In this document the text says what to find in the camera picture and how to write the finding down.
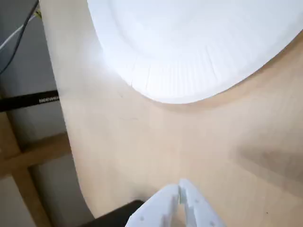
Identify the white paper plate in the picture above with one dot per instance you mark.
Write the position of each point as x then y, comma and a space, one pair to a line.
189, 47

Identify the light wooden frame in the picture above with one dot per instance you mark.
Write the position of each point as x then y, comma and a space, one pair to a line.
35, 151

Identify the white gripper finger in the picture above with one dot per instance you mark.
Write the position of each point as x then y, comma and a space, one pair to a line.
154, 210
201, 212

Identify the black NEEWER stand leg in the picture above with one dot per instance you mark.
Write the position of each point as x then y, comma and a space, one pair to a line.
23, 101

